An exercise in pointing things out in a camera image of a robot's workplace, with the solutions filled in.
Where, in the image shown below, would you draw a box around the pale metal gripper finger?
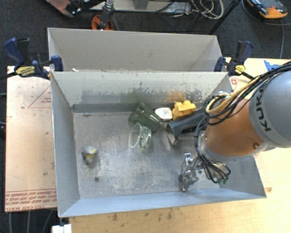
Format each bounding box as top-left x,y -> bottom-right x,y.
183,152 -> 197,170
178,169 -> 200,193

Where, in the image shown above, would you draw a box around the dark grey box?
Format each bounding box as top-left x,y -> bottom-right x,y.
165,109 -> 209,147

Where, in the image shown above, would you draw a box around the clear glass cup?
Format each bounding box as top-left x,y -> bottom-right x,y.
128,122 -> 153,149

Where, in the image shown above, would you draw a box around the white plastic bottle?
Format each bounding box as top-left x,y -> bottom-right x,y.
154,107 -> 173,122

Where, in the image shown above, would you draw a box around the dark green glass cup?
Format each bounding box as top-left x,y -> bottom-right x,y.
128,101 -> 163,133

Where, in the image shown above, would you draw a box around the grey metal bin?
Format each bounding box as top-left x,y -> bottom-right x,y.
47,27 -> 267,218

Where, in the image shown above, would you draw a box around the grey and yellow ball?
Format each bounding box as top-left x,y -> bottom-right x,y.
81,145 -> 99,167

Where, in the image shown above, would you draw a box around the brown cardboard board red print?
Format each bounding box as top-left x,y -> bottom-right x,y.
4,66 -> 58,213

